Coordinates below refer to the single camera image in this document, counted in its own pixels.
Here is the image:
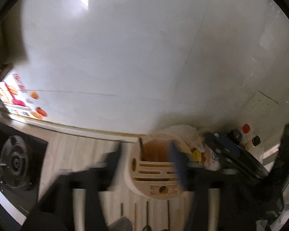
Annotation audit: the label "dark chopstick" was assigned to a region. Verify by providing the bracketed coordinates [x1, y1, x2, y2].
[144, 201, 149, 231]
[167, 200, 171, 231]
[120, 203, 124, 217]
[138, 137, 145, 161]

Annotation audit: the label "striped cat kitchen mat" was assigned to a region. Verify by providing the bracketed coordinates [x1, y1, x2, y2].
[38, 133, 190, 230]

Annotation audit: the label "orange seasoning packet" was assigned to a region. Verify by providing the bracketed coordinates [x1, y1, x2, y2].
[203, 144, 220, 171]

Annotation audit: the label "black cap sauce bottle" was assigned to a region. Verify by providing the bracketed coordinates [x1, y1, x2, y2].
[245, 136, 261, 150]

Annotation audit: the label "red cap sauce bottle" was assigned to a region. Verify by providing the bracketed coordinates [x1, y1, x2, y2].
[241, 124, 251, 140]

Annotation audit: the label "yellow seasoning box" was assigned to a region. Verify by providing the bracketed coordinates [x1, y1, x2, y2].
[192, 149, 202, 164]

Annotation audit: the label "black glass gas stove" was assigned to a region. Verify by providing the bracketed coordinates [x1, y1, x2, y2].
[0, 122, 48, 216]

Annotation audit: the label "cream round utensil holder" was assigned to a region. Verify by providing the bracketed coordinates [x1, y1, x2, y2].
[124, 132, 192, 200]

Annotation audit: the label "white wall outlet left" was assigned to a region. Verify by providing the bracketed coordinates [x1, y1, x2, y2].
[242, 91, 269, 113]

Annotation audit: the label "white wall outlet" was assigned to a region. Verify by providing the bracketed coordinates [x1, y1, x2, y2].
[242, 91, 269, 113]
[260, 98, 279, 114]

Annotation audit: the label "white wall outlet middle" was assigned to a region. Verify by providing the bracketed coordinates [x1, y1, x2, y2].
[260, 98, 279, 114]

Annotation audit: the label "colourful wall stickers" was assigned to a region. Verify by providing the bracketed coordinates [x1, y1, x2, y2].
[0, 72, 48, 120]

